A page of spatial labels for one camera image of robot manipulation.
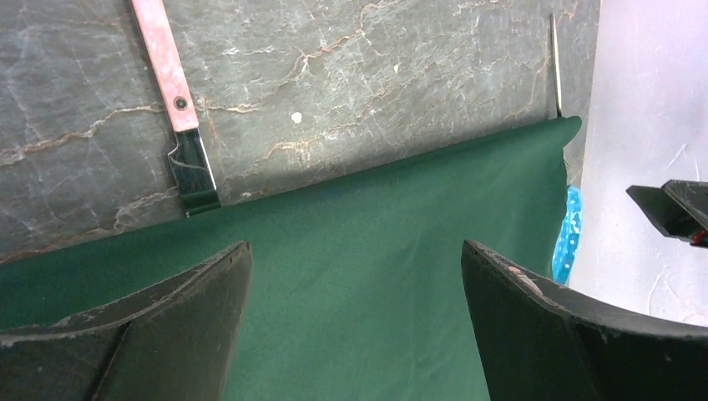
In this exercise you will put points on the blue polka dot plate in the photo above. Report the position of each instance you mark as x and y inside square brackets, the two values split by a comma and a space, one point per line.
[567, 242]

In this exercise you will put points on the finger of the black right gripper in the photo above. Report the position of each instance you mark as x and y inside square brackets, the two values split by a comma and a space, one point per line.
[677, 209]

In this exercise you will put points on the black handled knife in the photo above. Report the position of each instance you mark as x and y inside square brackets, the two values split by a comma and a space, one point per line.
[188, 160]

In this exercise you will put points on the dark green cloth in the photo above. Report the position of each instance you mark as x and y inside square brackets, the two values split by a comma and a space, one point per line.
[356, 291]

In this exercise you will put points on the silver fork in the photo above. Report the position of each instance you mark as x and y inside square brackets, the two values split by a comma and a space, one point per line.
[554, 44]

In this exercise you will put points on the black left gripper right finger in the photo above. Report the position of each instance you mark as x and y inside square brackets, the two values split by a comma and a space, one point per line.
[539, 340]

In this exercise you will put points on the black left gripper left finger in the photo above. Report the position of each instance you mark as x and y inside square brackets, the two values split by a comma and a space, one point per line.
[173, 340]

